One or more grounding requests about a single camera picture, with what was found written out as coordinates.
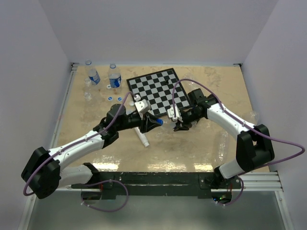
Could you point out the white toy microphone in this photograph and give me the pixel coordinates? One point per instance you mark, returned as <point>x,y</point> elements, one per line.
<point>142,137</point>

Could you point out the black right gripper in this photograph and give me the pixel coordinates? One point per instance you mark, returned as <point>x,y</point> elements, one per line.
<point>181,127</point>

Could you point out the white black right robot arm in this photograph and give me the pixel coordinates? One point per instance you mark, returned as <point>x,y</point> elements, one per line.
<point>253,146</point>

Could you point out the clear bottle lying front right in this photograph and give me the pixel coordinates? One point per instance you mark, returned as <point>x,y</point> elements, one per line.
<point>222,147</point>

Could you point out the standing Pepsi bottle left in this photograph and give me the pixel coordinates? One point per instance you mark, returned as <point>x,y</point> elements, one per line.
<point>92,72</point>

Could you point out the black and silver chessboard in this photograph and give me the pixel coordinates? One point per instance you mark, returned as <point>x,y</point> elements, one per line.
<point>153,88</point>

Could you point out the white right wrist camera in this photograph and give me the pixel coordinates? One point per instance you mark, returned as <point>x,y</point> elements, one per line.
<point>174,114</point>

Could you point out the crushed clear bottle far right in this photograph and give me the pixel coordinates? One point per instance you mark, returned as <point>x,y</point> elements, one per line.
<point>252,117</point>

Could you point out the standing Pepsi bottle right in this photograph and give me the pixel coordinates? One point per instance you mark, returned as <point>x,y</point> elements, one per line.
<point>114,76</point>

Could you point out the Pepsi labelled bottle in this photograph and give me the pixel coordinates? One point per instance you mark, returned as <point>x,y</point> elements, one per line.
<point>169,124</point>

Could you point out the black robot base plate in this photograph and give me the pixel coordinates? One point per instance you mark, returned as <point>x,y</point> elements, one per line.
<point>197,184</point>

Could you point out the black toy microphone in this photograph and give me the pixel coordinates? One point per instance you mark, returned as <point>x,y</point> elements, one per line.
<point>211,97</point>

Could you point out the clear unlabelled plastic bottle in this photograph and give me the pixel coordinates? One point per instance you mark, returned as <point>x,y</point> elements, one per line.
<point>87,96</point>

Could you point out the clear bottle without label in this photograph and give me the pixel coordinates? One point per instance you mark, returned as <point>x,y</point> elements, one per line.
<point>190,83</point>

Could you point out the blue cap of Pepsi bottle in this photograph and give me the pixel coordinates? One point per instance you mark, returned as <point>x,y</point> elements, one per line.
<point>160,121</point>

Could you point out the small clear bottle near wall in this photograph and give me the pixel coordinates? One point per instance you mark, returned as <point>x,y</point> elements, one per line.
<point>87,85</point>

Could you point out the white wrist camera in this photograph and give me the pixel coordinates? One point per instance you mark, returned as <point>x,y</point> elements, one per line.
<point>142,105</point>
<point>174,114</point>

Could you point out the standing pepsi bottle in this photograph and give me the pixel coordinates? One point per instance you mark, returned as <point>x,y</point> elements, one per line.
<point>114,76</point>
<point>92,72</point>

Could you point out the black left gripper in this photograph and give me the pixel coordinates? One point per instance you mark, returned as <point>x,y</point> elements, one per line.
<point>144,126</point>

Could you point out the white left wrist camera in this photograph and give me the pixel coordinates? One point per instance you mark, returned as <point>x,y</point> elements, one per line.
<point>142,105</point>

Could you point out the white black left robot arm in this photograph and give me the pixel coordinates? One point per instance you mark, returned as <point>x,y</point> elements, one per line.
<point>48,170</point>

